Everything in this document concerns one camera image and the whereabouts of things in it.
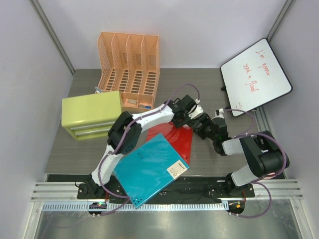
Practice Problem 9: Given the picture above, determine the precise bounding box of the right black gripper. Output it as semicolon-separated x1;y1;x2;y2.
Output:
187;114;217;142

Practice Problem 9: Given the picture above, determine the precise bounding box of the red A4 folder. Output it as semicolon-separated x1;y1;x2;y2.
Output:
146;122;193;165

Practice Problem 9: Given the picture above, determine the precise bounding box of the blue and grey marker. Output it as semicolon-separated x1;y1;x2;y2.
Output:
139;105;152;109

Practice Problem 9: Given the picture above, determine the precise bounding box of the small white eraser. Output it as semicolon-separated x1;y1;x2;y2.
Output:
128;99;138;104

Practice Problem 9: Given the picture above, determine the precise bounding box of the teal A4 folder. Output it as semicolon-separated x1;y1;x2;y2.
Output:
114;134;189;209

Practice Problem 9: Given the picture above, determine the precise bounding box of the orange plastic file organizer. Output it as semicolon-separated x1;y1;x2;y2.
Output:
97;32;160;112

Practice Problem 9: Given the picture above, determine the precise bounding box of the blue white pen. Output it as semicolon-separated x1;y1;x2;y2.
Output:
95;87;103;94

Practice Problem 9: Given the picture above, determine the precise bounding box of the green metal drawer cabinet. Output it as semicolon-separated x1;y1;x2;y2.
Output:
61;91;123;141

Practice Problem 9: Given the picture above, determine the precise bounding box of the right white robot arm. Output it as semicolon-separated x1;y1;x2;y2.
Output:
189;113;290;197

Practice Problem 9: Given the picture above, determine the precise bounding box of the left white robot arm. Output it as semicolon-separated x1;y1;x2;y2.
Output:
86;95;203;199

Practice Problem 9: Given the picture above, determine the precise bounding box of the small whiteboard with writing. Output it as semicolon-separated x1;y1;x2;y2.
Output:
220;38;293;117

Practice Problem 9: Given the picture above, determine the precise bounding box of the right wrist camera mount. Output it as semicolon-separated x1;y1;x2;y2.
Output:
214;108;224;119

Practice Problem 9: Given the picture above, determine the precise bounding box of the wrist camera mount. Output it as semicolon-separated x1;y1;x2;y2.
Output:
214;108;224;119
188;99;203;120

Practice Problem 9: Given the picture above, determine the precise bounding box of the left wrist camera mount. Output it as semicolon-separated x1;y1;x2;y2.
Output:
188;99;203;120

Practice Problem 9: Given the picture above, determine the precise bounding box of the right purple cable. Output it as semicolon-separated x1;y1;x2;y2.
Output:
223;108;287;220

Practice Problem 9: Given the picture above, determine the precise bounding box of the purple cable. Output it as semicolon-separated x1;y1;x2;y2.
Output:
223;108;287;220
99;83;201;217

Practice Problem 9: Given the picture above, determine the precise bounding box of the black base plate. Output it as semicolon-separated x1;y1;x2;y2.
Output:
47;174;255;204

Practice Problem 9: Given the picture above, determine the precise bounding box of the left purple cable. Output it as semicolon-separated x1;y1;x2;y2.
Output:
99;83;201;217

